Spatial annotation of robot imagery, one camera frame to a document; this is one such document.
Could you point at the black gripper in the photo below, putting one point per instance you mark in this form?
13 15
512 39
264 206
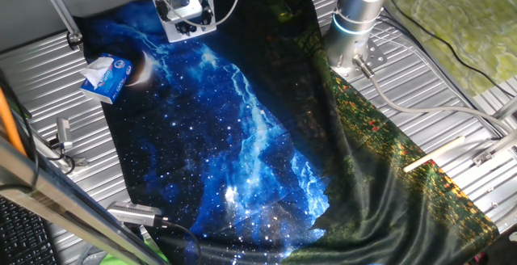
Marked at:
187 22

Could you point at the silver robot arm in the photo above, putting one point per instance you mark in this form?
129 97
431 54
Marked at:
351 14

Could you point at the blue tissue box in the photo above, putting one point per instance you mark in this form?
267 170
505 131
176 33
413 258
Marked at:
115 83

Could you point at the white tissue sheet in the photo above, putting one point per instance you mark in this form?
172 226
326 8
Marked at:
96 73

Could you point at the galaxy and forest print cloth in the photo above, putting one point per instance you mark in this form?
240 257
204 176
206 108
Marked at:
226 135

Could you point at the thin metal pole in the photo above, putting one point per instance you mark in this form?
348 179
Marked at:
56 2

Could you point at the black clamp tool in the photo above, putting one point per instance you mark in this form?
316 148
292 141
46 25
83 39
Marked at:
81 162

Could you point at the orange pole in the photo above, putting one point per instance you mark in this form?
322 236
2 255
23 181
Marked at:
9 123

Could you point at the bright green cloth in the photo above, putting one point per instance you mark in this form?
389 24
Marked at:
121 260

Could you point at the grey cloth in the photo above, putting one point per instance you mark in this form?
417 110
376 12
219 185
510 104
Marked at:
91 257

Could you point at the black keyboard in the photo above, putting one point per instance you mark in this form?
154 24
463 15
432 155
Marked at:
24 236

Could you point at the cream wooden stick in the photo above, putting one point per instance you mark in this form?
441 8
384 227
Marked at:
434 154

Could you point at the yellow green patterned cloth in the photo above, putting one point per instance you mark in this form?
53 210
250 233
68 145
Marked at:
464 10

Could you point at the pink object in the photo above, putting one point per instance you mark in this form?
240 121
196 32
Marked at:
480 259

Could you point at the small silver camera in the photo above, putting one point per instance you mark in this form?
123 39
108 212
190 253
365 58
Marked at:
64 131

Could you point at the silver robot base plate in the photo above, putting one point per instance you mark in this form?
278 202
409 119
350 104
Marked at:
375 57

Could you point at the ridged silver camera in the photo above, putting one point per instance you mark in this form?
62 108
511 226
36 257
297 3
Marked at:
133 213

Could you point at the aluminium frame bar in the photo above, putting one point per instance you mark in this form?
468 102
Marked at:
60 204

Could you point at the aluminium frame bracket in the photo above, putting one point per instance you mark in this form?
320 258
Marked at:
493 150
507 109

